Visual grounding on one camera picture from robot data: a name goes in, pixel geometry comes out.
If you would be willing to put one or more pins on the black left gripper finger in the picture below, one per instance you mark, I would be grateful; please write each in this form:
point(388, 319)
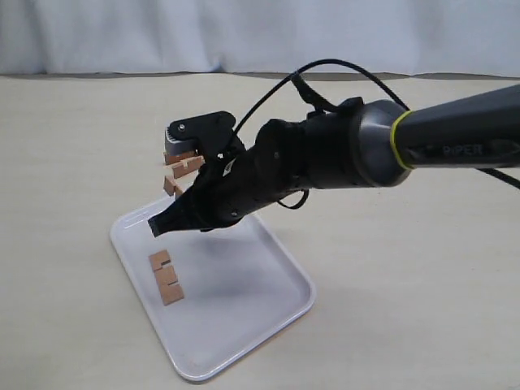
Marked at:
point(181, 215)

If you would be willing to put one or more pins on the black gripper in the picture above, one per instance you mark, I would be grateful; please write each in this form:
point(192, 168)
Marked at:
point(285, 158)

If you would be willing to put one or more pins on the wooden block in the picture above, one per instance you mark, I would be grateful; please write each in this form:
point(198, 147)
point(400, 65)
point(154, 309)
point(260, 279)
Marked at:
point(180, 165)

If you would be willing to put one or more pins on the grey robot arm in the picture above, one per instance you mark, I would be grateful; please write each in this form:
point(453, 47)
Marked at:
point(359, 146)

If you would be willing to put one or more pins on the white plastic tray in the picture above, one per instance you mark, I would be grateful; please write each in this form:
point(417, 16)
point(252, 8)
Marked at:
point(241, 287)

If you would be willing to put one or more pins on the white backdrop curtain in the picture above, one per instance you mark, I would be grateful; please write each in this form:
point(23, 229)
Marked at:
point(400, 37)

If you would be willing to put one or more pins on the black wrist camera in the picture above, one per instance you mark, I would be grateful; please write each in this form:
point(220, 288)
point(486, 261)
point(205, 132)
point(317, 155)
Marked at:
point(206, 135)

